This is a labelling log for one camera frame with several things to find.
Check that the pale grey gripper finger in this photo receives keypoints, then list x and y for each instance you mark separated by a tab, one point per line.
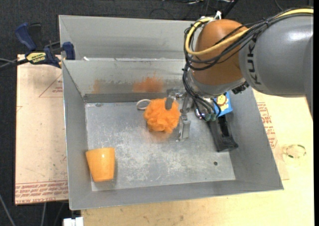
169	103
185	129

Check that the orange mesh bath sponge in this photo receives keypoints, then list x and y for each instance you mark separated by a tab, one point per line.
161	117

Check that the blue box with lion picture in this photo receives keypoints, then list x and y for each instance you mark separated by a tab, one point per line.
223	105

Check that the grey metal bin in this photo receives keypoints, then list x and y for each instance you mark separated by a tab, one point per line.
154	160

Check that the orange plastic cup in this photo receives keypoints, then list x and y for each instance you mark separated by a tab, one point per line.
101	164

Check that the clear glass cup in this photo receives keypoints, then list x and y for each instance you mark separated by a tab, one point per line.
294	154

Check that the brown cardboard board, red print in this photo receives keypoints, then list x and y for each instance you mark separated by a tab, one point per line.
40	125

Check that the black cylinder on white bracket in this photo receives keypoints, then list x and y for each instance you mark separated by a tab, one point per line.
239	88

